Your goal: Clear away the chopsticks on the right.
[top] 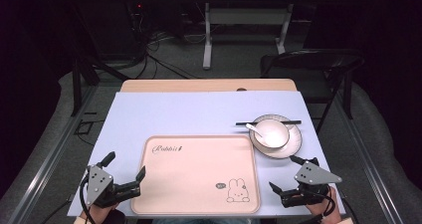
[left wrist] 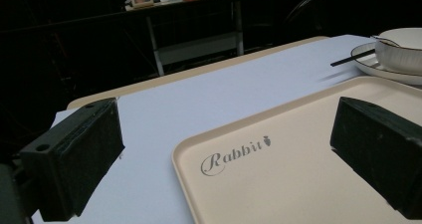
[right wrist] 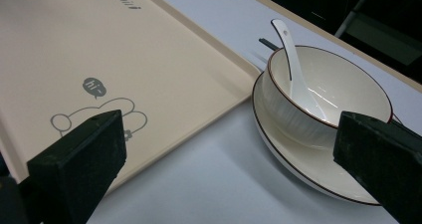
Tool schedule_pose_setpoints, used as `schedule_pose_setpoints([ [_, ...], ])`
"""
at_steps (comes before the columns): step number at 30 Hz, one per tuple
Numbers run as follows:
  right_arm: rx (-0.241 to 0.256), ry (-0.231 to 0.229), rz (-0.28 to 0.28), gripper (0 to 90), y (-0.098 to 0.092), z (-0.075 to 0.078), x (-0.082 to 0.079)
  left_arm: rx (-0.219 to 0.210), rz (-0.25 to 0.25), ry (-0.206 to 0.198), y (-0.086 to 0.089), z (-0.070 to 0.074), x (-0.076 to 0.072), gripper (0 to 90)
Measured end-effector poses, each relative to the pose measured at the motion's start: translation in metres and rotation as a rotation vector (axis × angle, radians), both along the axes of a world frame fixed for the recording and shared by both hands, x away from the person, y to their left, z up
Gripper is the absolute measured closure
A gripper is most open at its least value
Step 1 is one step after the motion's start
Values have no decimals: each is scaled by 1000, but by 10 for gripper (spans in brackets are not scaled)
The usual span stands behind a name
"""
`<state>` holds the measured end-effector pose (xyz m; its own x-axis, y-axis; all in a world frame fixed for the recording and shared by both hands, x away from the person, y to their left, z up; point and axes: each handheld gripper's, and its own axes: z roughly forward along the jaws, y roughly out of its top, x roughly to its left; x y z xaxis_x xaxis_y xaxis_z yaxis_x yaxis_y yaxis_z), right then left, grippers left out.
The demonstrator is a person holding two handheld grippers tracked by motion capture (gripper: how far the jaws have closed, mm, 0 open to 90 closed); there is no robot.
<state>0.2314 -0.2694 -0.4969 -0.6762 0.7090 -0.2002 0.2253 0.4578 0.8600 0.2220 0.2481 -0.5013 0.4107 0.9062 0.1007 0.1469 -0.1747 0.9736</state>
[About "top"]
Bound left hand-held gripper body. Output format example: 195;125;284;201
85;163;142;208

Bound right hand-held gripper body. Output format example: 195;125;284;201
281;161;343;209

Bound person's left hand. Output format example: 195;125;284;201
79;201;120;224

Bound person's right hand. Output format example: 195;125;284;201
305;186;343;224

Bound white plate with dark rim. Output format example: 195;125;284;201
248;113;304;160

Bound white bowl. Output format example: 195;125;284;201
253;118;291;149

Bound pink tray with rabbit print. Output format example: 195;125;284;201
129;134;262;216

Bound white ceramic spoon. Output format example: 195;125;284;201
245;122;269;146

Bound black chopsticks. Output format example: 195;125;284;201
235;119;303;126

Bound pale blue table mat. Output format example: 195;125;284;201
67;91;346;218

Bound black metal stand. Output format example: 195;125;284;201
70;55;131;117

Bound black folding chair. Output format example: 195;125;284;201
259;48;366;135

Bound dark equipment with red light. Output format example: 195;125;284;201
124;0;151;54

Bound white-legged wooden table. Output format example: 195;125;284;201
183;0;326;71

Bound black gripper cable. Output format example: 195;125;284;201
79;173;98;224
307;183;336;218

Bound aluminium floor rail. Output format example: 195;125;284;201
5;85;98;224
333;93;405;224

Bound black floor cables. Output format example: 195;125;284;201
130;29;200;81

